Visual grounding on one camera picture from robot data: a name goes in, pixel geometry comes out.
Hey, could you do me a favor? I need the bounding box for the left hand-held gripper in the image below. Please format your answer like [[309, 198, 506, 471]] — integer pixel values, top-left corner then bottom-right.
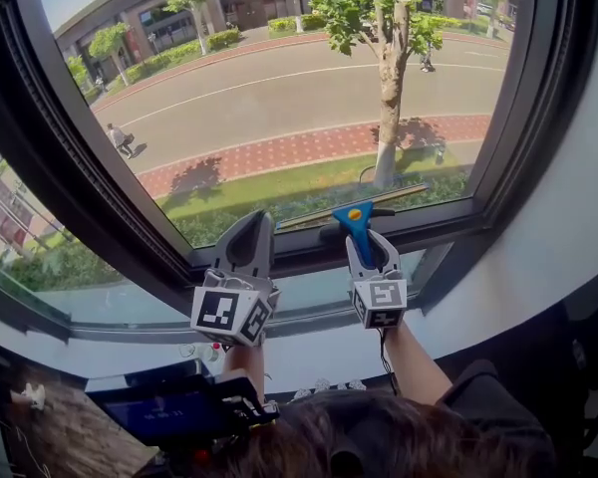
[[189, 209, 282, 350]]

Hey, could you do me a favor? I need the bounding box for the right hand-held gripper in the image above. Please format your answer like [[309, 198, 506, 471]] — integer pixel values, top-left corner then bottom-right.
[[345, 229, 410, 331]]

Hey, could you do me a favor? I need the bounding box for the blue squeegee with brass blade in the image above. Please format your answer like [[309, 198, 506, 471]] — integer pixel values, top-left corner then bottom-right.
[[274, 182, 430, 271]]

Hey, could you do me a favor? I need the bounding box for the casement window glass pane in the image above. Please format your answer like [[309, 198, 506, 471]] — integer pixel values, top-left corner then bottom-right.
[[34, 0, 524, 248]]

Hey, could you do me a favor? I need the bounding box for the person's left forearm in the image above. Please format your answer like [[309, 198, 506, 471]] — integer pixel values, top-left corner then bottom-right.
[[221, 345, 266, 402]]

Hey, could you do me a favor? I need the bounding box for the person's right forearm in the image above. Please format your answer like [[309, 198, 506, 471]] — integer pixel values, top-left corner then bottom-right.
[[383, 321, 453, 407]]

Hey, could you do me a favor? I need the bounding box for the narrow fixed glass pane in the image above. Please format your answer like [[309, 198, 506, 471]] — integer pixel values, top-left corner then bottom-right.
[[273, 249, 428, 313]]

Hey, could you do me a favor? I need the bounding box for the clear bottle with red cap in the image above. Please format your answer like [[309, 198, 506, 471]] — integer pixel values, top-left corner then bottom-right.
[[198, 341, 224, 363]]

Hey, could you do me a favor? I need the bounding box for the white window sill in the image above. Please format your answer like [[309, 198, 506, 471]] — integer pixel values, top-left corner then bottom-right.
[[0, 311, 598, 397]]

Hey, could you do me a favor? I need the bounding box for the pruned street tree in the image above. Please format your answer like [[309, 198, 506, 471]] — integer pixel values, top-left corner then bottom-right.
[[306, 0, 448, 188]]

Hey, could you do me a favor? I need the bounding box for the black monitor with blue screen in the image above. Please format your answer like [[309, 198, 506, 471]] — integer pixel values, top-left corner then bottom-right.
[[84, 358, 230, 440]]

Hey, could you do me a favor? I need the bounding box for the person's black shirt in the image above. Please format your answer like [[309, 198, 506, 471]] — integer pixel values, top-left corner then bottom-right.
[[278, 358, 557, 478]]

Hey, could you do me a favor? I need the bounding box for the large fixed glass pane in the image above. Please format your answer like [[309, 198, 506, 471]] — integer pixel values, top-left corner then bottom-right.
[[0, 121, 195, 326]]

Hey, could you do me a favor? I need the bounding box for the black office chair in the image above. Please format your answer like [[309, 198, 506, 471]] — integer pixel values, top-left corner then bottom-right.
[[552, 306, 598, 467]]

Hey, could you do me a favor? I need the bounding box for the red banner sign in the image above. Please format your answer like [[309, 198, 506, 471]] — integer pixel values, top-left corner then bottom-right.
[[0, 166, 36, 248]]

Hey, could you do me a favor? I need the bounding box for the brown building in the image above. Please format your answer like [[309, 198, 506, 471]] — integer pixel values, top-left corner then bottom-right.
[[52, 0, 522, 84]]

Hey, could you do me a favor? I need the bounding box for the black window handle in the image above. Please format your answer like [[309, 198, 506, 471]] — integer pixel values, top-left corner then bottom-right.
[[320, 207, 397, 241]]

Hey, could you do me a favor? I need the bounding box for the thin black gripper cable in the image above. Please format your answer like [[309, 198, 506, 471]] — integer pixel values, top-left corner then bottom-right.
[[376, 327, 400, 397]]

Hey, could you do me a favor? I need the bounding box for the black monitor mounting bracket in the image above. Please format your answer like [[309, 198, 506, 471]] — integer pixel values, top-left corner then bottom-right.
[[213, 368, 281, 435]]

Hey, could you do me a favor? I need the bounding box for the window with dark frame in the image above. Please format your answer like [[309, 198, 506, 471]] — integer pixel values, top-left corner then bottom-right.
[[0, 0, 598, 338]]

